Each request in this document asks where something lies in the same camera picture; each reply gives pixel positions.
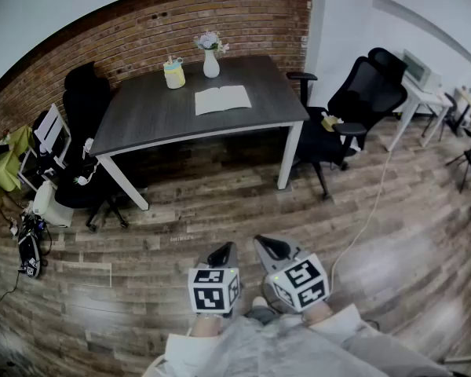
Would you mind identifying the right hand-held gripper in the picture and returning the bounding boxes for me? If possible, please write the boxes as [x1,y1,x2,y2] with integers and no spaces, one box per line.
[254,234,331,313]

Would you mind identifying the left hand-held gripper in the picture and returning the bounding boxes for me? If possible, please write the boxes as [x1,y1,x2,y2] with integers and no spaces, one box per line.
[187,241,241,316]

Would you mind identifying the notebook with blue cover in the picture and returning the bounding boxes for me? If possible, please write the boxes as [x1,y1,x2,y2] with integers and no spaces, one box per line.
[194,85,253,117]

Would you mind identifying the person's left forearm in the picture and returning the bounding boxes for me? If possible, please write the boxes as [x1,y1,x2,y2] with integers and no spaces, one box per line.
[156,313,223,377]

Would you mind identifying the person's right forearm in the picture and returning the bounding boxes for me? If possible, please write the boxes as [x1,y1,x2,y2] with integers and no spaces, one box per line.
[301,299,382,347]

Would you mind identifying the person's white jacket torso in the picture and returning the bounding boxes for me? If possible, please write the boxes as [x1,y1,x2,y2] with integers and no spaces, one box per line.
[168,313,448,377]

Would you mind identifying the dark wooden table white legs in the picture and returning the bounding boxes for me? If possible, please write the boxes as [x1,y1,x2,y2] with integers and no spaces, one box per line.
[89,55,310,211]

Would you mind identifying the white plastic appliance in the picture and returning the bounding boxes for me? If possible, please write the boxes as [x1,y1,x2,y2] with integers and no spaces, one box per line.
[32,180,74,228]

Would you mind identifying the yellow cup with blue lid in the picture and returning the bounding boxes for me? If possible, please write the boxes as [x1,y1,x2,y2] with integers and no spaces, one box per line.
[162,55,187,90]

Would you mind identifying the black mesh office chair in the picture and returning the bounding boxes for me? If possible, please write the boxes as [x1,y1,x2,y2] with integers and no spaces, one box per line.
[286,47,409,200]

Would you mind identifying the white ceramic vase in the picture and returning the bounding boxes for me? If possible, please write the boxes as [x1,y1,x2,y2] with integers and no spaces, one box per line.
[203,48,221,79]

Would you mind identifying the white side desk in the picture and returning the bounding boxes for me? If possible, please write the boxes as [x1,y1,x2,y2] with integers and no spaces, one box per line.
[385,75,455,152]

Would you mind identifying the pale blue flower bouquet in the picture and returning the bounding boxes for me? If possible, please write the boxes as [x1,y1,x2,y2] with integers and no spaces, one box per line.
[193,30,230,55]

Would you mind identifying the beige microwave oven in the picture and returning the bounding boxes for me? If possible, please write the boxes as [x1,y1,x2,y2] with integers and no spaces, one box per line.
[400,48,443,93]

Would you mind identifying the green cloth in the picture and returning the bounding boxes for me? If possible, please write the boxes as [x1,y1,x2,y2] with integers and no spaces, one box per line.
[0,126,36,192]

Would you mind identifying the black device with cables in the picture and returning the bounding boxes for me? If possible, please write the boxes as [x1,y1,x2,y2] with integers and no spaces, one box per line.
[16,213,51,279]

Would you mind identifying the white frame chair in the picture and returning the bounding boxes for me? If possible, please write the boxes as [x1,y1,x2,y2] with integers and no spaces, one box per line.
[17,103,72,192]

